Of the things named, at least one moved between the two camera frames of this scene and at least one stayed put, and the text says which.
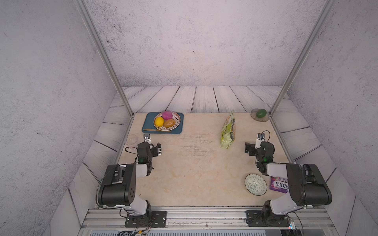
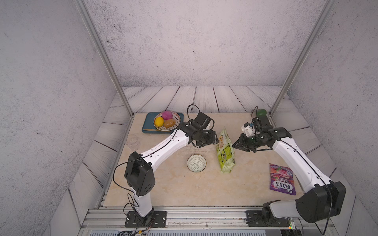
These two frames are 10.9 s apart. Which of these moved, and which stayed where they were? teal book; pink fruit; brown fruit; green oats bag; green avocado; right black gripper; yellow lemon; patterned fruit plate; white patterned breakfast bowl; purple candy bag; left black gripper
Moved: green oats bag; right black gripper; left black gripper; white patterned breakfast bowl
Stayed: green avocado; patterned fruit plate; yellow lemon; teal book; brown fruit; purple candy bag; pink fruit
